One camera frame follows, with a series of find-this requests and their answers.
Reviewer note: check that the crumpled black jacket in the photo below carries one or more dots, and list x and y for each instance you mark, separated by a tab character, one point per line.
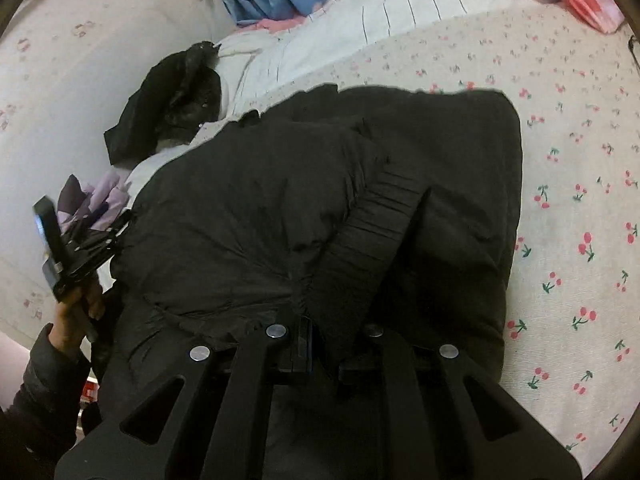
179	93

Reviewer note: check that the white striped duvet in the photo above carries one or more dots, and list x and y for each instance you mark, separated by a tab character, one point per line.
350	30

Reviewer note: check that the pink pillow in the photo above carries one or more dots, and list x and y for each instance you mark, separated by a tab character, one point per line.
273	26

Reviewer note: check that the large black puffer jacket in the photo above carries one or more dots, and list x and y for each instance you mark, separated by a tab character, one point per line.
370	207

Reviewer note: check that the person left hand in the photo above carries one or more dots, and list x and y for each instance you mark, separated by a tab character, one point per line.
67	331

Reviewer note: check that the purple lilac folded jacket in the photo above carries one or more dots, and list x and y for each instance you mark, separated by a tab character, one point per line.
99	205

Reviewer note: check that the cherry print bed sheet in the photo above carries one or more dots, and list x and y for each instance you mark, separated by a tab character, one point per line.
572	324

